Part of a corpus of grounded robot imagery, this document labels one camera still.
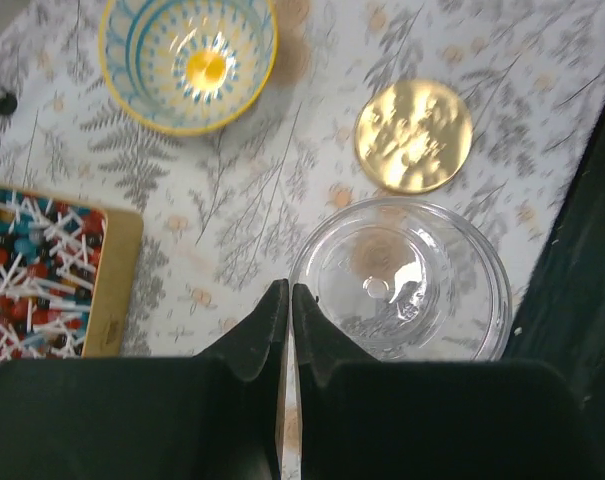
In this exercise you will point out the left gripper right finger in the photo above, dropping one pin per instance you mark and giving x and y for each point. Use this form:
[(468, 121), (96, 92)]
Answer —
[(362, 418)]

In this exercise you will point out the gold tin with lollipops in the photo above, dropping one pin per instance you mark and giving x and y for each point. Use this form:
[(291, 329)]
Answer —
[(66, 275)]

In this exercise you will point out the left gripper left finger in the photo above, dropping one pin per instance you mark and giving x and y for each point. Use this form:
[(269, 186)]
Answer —
[(215, 415)]

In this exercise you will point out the patterned ceramic bowl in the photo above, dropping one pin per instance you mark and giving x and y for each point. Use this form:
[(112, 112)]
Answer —
[(186, 68)]

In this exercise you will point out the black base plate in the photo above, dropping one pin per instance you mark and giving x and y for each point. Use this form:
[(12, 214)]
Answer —
[(561, 320)]

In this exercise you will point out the round gold lid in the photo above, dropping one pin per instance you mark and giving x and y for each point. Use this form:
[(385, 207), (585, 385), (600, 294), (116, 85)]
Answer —
[(413, 137)]

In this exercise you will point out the clear glass jar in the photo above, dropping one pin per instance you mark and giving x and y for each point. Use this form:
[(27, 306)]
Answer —
[(408, 280)]

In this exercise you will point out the floral tablecloth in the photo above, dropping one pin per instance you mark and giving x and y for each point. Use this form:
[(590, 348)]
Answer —
[(225, 214)]

